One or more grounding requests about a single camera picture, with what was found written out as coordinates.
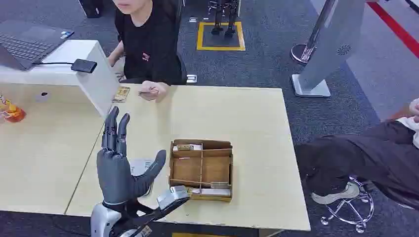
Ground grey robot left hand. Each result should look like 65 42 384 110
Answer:
96 106 167 206

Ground grey white card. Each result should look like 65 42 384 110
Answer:
129 158 155 197

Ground card stack with yellow print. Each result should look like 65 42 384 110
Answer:
172 144 204 152

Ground yellow printed card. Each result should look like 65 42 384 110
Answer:
112 86 131 104

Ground white desk riser box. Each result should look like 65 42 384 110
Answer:
0 39 121 119

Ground person's hand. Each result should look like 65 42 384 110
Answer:
139 80 170 101

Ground wooden card box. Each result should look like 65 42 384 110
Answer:
168 139 234 202

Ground pale card stack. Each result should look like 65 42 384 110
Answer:
188 182 232 197

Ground black card reader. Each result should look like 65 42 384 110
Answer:
71 59 98 74

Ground orange toy figure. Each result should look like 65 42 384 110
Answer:
0 95 27 123

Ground person at desk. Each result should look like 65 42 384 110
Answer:
107 0 185 101

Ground grey laptop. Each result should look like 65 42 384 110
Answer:
0 20 75 71

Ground black bin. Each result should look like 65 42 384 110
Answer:
78 0 106 19

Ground black robot legs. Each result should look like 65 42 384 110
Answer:
207 0 242 37

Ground grey kiosk stand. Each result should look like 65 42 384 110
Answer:
291 0 366 98

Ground seated person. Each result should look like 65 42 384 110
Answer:
294 98 419 211

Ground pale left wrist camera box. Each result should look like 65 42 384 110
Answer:
156 185 191 210

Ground black cable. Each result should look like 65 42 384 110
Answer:
34 61 74 66

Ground chrome stanchion post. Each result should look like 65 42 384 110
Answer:
290 0 338 65

